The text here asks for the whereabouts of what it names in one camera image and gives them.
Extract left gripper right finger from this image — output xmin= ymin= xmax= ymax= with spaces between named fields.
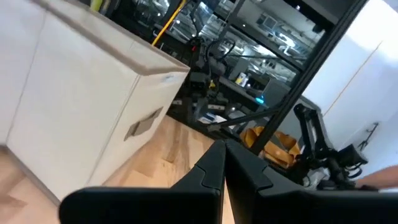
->
xmin=225 ymin=139 xmax=398 ymax=224

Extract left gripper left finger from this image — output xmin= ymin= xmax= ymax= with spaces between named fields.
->
xmin=58 ymin=139 xmax=227 ymax=224

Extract person's forearm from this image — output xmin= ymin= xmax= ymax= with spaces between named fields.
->
xmin=355 ymin=164 xmax=398 ymax=190

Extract orange bag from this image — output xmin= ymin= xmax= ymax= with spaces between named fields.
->
xmin=239 ymin=126 xmax=302 ymax=169

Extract white blue papers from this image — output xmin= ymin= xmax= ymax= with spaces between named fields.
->
xmin=197 ymin=111 xmax=228 ymax=125

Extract dark metal cross brace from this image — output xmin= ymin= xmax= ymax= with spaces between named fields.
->
xmin=207 ymin=107 xmax=280 ymax=133

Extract grey equipment box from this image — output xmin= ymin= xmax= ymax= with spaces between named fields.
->
xmin=260 ymin=78 xmax=292 ymax=109

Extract beige fabric storage box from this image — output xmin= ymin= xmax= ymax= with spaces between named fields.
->
xmin=0 ymin=0 xmax=191 ymax=202

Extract black background machine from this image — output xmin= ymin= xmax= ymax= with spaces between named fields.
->
xmin=185 ymin=35 xmax=237 ymax=125

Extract yellow white bottle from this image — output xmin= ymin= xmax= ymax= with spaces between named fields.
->
xmin=234 ymin=72 xmax=250 ymax=88

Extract dark metal frame post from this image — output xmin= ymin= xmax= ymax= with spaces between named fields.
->
xmin=250 ymin=0 xmax=369 ymax=156

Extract long yellow hanging cable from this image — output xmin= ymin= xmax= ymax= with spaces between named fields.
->
xmin=151 ymin=0 xmax=188 ymax=47

